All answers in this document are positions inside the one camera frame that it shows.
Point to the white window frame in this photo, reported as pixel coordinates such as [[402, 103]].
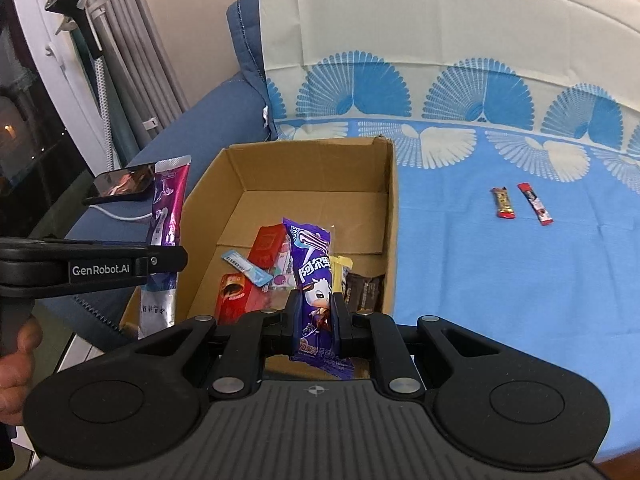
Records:
[[55, 70]]

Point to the blue fabric sofa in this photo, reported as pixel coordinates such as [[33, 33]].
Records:
[[200, 125]]

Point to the red snack packet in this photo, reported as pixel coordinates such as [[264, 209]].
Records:
[[265, 245]]

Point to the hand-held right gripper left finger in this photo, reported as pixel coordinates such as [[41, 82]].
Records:
[[296, 317]]

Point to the white curtain clip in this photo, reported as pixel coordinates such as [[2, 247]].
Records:
[[150, 124]]

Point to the small gold snack bar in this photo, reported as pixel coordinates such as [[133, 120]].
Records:
[[502, 202]]

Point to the black handheld device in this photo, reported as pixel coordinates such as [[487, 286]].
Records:
[[75, 7]]

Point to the clear candy bag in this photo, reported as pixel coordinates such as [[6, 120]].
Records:
[[281, 274]]

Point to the black smartphone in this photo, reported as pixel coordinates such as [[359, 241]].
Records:
[[120, 182]]

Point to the light blue snack stick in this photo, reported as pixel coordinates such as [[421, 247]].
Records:
[[245, 266]]

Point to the thin red snack stick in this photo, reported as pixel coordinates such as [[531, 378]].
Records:
[[535, 203]]

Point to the blue cream printed sheet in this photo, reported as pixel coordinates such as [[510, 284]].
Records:
[[475, 270]]

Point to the person's left hand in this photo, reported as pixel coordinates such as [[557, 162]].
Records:
[[20, 375]]

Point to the brown cardboard box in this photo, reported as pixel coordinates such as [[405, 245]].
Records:
[[310, 170]]

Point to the dark brown snack packet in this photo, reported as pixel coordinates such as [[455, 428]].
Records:
[[365, 290]]

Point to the yellow snack stick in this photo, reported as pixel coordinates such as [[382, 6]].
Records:
[[341, 272]]

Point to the red coffee sachet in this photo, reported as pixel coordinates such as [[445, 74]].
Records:
[[232, 295]]

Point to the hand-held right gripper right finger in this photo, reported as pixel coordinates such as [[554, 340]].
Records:
[[340, 330]]

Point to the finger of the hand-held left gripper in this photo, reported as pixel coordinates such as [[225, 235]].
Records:
[[167, 260]]

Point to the grey curtain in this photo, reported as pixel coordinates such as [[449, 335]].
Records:
[[135, 60]]

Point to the long purple white sachet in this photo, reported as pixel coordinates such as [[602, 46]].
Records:
[[167, 195]]

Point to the purple cartoon snack packet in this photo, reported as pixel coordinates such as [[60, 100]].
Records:
[[312, 260]]

